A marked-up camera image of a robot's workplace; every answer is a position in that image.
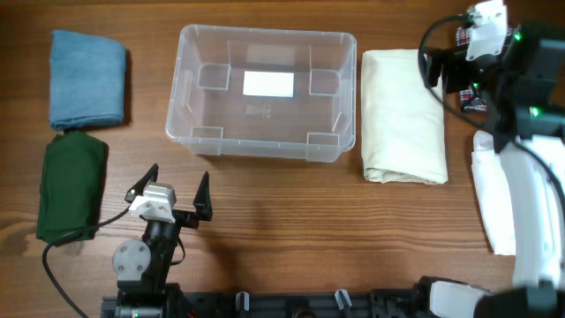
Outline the folded dark green cloth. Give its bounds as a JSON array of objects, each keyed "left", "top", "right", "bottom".
[{"left": 36, "top": 131, "right": 109, "bottom": 244}]

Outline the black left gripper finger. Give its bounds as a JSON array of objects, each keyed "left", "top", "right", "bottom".
[
  {"left": 124, "top": 163, "right": 159, "bottom": 203},
  {"left": 192, "top": 171, "right": 213, "bottom": 221}
]

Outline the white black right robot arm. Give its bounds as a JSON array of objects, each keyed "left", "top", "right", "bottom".
[{"left": 418, "top": 14, "right": 564, "bottom": 317}]

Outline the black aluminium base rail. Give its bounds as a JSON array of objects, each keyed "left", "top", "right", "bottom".
[{"left": 100, "top": 288, "right": 442, "bottom": 318}]

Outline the clear plastic storage container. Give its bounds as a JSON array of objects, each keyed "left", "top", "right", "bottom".
[{"left": 165, "top": 24, "right": 357, "bottom": 163}]

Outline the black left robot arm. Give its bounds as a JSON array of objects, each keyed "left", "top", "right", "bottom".
[{"left": 112, "top": 164, "right": 213, "bottom": 317}]

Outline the cream cloth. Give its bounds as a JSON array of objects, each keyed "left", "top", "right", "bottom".
[{"left": 360, "top": 49, "right": 448, "bottom": 185}]

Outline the red navy plaid cloth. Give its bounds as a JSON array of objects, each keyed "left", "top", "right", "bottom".
[{"left": 442, "top": 25, "right": 515, "bottom": 113}]

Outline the white cloth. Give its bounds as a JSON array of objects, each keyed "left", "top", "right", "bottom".
[{"left": 471, "top": 131, "right": 516, "bottom": 256}]

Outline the folded blue cloth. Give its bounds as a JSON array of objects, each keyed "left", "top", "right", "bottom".
[{"left": 49, "top": 30, "right": 126, "bottom": 131}]

